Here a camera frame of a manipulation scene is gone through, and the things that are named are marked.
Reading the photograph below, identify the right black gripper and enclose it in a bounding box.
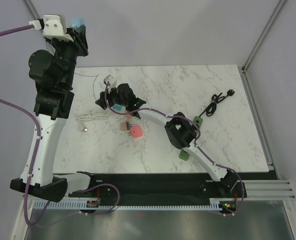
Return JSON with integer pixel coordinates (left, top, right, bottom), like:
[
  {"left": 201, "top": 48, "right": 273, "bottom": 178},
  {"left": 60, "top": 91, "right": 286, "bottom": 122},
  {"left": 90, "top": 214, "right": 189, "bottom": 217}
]
[{"left": 95, "top": 84, "right": 127, "bottom": 111}]

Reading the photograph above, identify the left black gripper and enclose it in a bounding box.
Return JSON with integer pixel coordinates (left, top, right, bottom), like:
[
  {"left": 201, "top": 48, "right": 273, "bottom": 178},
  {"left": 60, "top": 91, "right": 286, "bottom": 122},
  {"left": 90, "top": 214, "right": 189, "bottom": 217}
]
[{"left": 50, "top": 24, "right": 89, "bottom": 89}]

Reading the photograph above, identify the thin light blue cable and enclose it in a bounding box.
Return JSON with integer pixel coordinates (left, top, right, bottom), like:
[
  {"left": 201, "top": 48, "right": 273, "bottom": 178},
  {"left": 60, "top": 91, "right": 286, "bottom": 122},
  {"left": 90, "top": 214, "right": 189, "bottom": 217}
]
[{"left": 75, "top": 73, "right": 101, "bottom": 101}]

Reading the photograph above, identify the light blue plug adapter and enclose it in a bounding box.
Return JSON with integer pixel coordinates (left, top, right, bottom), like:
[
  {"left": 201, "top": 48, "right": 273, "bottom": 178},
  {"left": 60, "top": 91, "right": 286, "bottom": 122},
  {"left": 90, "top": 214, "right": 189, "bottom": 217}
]
[{"left": 70, "top": 17, "right": 85, "bottom": 29}]

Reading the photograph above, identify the beige plug adapter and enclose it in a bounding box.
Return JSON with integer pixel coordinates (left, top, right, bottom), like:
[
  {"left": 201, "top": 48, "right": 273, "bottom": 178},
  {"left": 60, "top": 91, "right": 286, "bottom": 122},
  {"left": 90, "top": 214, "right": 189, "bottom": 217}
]
[{"left": 120, "top": 121, "right": 132, "bottom": 132}]

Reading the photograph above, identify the red plug adapter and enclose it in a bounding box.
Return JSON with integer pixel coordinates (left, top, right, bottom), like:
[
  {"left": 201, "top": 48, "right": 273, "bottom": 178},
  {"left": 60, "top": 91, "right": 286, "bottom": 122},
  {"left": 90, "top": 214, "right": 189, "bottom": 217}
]
[{"left": 129, "top": 125, "right": 143, "bottom": 139}]

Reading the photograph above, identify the green power strip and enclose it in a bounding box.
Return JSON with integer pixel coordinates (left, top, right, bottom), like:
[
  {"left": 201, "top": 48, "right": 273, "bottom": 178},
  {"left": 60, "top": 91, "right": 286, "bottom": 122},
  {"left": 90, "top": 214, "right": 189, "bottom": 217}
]
[{"left": 178, "top": 116, "right": 204, "bottom": 161}]

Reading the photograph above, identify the black power cord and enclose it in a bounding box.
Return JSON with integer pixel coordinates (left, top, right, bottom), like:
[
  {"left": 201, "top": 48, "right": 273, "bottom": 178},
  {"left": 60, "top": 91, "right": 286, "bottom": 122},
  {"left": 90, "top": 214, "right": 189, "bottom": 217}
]
[{"left": 199, "top": 88, "right": 236, "bottom": 118}]

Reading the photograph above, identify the teal power strip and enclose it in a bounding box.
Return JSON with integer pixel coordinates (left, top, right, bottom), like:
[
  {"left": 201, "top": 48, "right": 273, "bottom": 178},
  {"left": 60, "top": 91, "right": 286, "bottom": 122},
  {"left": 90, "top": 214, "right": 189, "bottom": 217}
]
[{"left": 112, "top": 104, "right": 125, "bottom": 113}]

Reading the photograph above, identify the white triangular socket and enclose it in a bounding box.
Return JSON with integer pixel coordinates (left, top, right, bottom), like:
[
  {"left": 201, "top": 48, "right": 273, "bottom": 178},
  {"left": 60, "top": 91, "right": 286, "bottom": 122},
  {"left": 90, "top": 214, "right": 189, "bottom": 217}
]
[{"left": 172, "top": 102, "right": 188, "bottom": 116}]

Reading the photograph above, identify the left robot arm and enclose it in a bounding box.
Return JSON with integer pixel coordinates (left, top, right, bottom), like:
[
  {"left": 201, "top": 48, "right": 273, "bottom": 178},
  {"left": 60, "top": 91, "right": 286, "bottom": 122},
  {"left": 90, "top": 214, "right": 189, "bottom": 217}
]
[{"left": 10, "top": 25, "right": 98, "bottom": 203}]

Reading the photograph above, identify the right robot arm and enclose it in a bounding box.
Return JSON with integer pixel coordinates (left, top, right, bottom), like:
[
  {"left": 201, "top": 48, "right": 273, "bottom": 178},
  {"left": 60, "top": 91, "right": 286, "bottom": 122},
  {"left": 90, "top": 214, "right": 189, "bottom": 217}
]
[{"left": 96, "top": 80, "right": 246, "bottom": 199}]

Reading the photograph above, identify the white coiled cable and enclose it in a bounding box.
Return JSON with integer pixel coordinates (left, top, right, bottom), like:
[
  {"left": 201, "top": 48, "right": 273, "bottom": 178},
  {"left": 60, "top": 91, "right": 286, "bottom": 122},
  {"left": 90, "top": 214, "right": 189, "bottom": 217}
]
[{"left": 76, "top": 109, "right": 110, "bottom": 132}]

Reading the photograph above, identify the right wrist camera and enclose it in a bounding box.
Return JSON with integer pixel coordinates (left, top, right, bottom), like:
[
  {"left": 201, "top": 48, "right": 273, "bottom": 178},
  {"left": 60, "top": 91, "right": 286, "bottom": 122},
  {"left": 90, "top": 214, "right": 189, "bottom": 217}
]
[{"left": 103, "top": 74, "right": 117, "bottom": 88}]

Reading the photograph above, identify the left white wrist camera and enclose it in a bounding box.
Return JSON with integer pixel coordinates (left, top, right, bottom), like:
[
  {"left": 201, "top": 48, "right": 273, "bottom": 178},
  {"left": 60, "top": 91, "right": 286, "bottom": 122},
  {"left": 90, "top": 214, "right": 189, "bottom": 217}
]
[{"left": 29, "top": 14, "right": 74, "bottom": 42}]

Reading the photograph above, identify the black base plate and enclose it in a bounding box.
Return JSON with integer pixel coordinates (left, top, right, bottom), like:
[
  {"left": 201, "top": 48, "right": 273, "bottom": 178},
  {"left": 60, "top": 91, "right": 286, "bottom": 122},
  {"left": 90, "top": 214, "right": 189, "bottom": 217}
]
[{"left": 67, "top": 172, "right": 247, "bottom": 200}]

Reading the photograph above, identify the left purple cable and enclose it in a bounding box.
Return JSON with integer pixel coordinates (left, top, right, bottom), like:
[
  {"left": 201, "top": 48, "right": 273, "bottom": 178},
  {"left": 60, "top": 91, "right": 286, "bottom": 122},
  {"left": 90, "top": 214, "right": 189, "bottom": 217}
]
[{"left": 0, "top": 24, "right": 121, "bottom": 227}]

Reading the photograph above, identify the white slotted cable duct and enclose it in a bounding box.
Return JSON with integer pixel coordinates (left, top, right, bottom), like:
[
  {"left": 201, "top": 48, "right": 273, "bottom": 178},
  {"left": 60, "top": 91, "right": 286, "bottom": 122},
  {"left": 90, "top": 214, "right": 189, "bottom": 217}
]
[{"left": 47, "top": 199, "right": 227, "bottom": 211}]

